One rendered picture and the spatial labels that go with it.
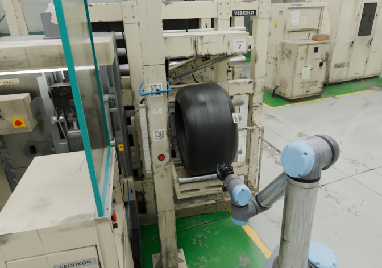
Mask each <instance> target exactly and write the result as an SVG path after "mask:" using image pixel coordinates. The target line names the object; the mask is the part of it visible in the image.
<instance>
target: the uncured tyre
mask: <svg viewBox="0 0 382 268"><path fill-rule="evenodd" d="M232 113H235V109H234V105H233V103H232V100H231V98H230V96H229V94H228V93H227V91H226V90H225V89H224V88H222V87H221V86H220V85H219V84H216V83H203V84H196V85H186V86H183V87H182V88H181V89H180V90H179V91H178V92H177V93H176V96H175V130H176V139H177V145H178V150H179V153H180V157H181V161H182V164H183V166H184V168H185V170H187V171H188V172H190V173H191V174H195V175H200V174H207V173H214V172H217V168H218V164H219V166H220V165H223V163H225V165H228V164H232V163H233V162H234V160H235V157H236V154H237V151H238V124H237V123H234V121H233V116H232ZM211 164H213V165H211ZM203 165H205V166H203Z"/></svg>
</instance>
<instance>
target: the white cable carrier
mask: <svg viewBox="0 0 382 268"><path fill-rule="evenodd" d="M141 106H146V104H144V102H143V103H141V104H140V102H139V107H141ZM139 113H140V123H141V129H142V139H143V149H144V159H145V165H146V170H151V169H152V166H151V162H150V152H149V145H148V140H149V139H150V138H149V137H148V133H147V123H146V113H145V108H140V109H139Z"/></svg>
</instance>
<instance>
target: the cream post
mask: <svg viewBox="0 0 382 268"><path fill-rule="evenodd" d="M135 7H136V18H137V25H138V35H139V46H140V58H141V64H142V75H143V86H144V93H149V91H150V89H149V85H150V84H157V83H162V90H166V89H167V83H166V73H165V57H164V40H163V23H162V14H161V0H135ZM145 99H146V101H145V103H146V114H147V125H148V137H149V138H150V139H149V142H150V154H151V164H152V170H153V171H152V176H153V187H154V193H155V204H156V215H157V226H158V233H159V244H160V254H161V263H162V268H170V267H169V266H170V265H171V268H178V253H177V236H176V219H175V203H174V193H173V182H172V160H171V144H170V134H169V117H168V100H167V92H163V96H158V97H150V95H149V94H148V95H145ZM158 108H161V110H162V113H159V114H153V109H158ZM160 129H165V136H166V140H160V141H154V138H153V131H154V130H160ZM161 155H162V156H164V158H163V159H162V160H160V159H159V156H161Z"/></svg>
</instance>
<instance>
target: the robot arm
mask: <svg viewBox="0 0 382 268"><path fill-rule="evenodd" d="M339 155H340V148H339V145H338V143H337V142H336V141H335V140H334V139H333V138H332V137H330V136H328V135H314V136H311V137H308V138H305V139H302V140H298V141H294V142H292V143H291V144H289V145H287V146H286V147H285V148H284V149H283V151H282V152H281V157H280V162H281V165H282V166H283V170H284V171H283V172H282V173H281V174H280V175H279V176H278V177H276V178H275V179H274V180H273V181H272V182H271V183H270V184H269V185H267V186H266V187H265V188H264V189H263V190H261V191H260V192H259V193H257V194H256V195H255V196H253V197H251V192H250V189H249V188H248V187H247V186H246V185H245V184H244V183H243V182H242V180H241V179H240V178H239V177H238V176H237V175H235V174H234V171H233V166H232V165H231V164H230V165H227V166H226V165H225V163H223V165H220V166H219V164H218V168H217V173H216V176H217V178H218V179H220V181H224V183H223V186H222V191H223V192H229V193H230V201H231V220H232V222H233V223H234V224H236V225H247V224H248V223H249V218H251V217H254V216H255V215H258V214H260V213H262V212H264V211H267V210H269V209H270V208H271V207H272V206H273V204H274V203H276V202H277V201H278V200H280V199H281V198H282V197H284V206H283V218H282V225H281V236H280V248H279V255H278V256H277V257H276V258H275V259H274V260H273V268H337V263H338V260H337V257H336V255H335V254H334V252H333V251H332V250H331V249H329V248H328V247H327V246H325V245H323V244H320V243H318V242H314V241H310V240H311V235H312V228H313V220H314V213H315V205H316V200H317V193H318V185H319V181H320V179H321V172H322V170H327V169H328V168H330V167H331V166H333V165H334V164H335V163H336V161H337V160H338V158H339ZM231 166H232V167H231Z"/></svg>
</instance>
